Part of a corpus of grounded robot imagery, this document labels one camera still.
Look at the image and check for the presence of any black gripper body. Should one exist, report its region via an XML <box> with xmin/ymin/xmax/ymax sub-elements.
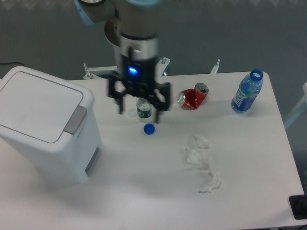
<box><xmin>120</xmin><ymin>55</ymin><xmax>157</xmax><ymax>98</ymax></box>

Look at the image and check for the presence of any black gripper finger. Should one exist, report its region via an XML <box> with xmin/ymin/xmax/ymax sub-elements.
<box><xmin>152</xmin><ymin>82</ymin><xmax>171</xmax><ymax>124</ymax></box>
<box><xmin>108</xmin><ymin>72</ymin><xmax>127</xmax><ymax>114</ymax></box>

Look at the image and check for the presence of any white trash can with lid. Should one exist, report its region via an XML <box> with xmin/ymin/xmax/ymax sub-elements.
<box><xmin>0</xmin><ymin>66</ymin><xmax>102</xmax><ymax>183</ymax></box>

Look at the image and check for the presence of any crushed red soda can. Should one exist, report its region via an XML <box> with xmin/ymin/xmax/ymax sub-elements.
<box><xmin>177</xmin><ymin>82</ymin><xmax>209</xmax><ymax>110</ymax></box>

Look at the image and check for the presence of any blue bottle cap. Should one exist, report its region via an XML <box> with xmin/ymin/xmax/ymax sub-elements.
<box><xmin>143</xmin><ymin>123</ymin><xmax>155</xmax><ymax>135</ymax></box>

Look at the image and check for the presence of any clear bottle with green label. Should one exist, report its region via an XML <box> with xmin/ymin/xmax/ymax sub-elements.
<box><xmin>136</xmin><ymin>98</ymin><xmax>152</xmax><ymax>119</ymax></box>

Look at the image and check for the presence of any upper crumpled white tissue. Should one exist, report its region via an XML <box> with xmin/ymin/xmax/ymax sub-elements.
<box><xmin>188</xmin><ymin>134</ymin><xmax>210</xmax><ymax>149</ymax></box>

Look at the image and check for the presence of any crumpled white tissue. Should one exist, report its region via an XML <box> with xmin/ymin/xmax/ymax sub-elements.
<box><xmin>184</xmin><ymin>148</ymin><xmax>210</xmax><ymax>166</ymax></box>
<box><xmin>188</xmin><ymin>134</ymin><xmax>210</xmax><ymax>149</ymax></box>
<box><xmin>198</xmin><ymin>163</ymin><xmax>221</xmax><ymax>194</ymax></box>

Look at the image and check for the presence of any middle crumpled white tissue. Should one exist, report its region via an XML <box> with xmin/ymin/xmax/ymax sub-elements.
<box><xmin>184</xmin><ymin>148</ymin><xmax>210</xmax><ymax>166</ymax></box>

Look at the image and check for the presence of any blue drink bottle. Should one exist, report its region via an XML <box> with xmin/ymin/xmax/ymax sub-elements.
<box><xmin>231</xmin><ymin>69</ymin><xmax>263</xmax><ymax>114</ymax></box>

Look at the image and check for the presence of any lower crumpled white tissue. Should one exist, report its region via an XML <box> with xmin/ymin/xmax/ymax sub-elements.
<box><xmin>198</xmin><ymin>163</ymin><xmax>221</xmax><ymax>194</ymax></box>

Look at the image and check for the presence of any black device at table corner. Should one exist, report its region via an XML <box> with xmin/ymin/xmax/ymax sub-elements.
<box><xmin>289</xmin><ymin>195</ymin><xmax>307</xmax><ymax>220</ymax></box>

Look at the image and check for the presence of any white metal base frame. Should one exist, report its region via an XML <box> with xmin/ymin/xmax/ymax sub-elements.
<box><xmin>82</xmin><ymin>57</ymin><xmax>221</xmax><ymax>80</ymax></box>

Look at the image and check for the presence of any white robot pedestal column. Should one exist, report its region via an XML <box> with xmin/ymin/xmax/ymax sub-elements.
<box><xmin>104</xmin><ymin>18</ymin><xmax>122</xmax><ymax>74</ymax></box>

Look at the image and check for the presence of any white frame at right edge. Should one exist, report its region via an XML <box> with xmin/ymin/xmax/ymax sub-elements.
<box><xmin>283</xmin><ymin>83</ymin><xmax>307</xmax><ymax>130</ymax></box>

